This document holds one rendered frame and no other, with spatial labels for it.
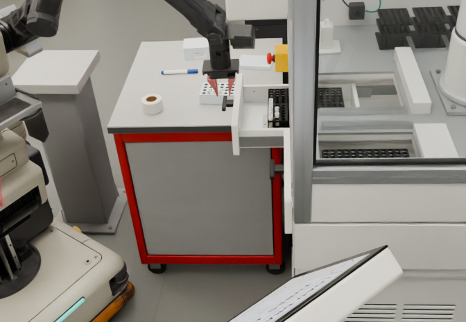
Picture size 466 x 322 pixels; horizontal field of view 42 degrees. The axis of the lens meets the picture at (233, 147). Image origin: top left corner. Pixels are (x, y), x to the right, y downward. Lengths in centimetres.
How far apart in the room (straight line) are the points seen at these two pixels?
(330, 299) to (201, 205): 138
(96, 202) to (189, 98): 80
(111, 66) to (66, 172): 154
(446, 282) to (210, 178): 93
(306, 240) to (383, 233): 17
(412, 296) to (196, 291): 112
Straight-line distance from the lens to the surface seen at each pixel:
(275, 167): 151
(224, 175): 210
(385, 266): 91
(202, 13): 151
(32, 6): 165
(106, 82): 386
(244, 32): 160
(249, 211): 220
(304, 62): 109
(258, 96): 190
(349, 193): 127
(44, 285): 222
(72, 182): 266
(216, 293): 242
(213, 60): 166
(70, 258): 228
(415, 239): 138
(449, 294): 155
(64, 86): 232
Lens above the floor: 185
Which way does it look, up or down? 36 degrees down
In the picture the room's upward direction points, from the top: 4 degrees counter-clockwise
